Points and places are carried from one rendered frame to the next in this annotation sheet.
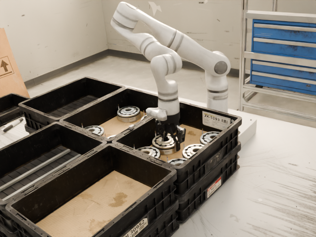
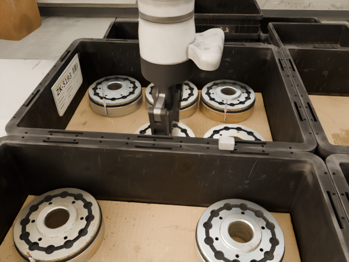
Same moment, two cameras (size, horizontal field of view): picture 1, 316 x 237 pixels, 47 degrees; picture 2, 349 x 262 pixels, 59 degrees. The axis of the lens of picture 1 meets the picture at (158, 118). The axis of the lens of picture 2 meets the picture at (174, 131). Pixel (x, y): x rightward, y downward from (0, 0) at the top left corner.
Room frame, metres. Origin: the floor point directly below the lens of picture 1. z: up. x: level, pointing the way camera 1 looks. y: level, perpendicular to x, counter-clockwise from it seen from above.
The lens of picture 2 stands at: (1.38, 0.28, 1.19)
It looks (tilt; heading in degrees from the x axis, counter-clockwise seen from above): 40 degrees down; 233
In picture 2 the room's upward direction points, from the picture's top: straight up
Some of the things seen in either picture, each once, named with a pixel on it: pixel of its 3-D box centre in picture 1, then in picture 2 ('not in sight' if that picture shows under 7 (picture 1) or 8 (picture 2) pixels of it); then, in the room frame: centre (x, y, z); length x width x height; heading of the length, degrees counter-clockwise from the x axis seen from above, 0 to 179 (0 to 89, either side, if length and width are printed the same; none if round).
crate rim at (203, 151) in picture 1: (179, 131); (166, 86); (1.12, -0.07, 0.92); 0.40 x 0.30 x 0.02; 138
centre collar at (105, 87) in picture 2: (213, 137); (115, 87); (1.16, -0.20, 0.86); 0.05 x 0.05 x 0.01
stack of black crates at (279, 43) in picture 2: not in sight; (304, 76); (-0.02, -0.45, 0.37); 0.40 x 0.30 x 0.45; 141
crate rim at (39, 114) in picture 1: (73, 97); not in sight; (1.52, 0.38, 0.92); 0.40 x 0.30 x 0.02; 138
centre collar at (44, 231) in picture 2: not in sight; (57, 219); (1.36, 0.02, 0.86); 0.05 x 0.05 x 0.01
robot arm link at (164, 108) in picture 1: (164, 104); (180, 30); (1.13, -0.03, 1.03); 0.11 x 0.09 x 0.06; 131
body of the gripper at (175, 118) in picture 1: (169, 121); (168, 77); (1.14, -0.04, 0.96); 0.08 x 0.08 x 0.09
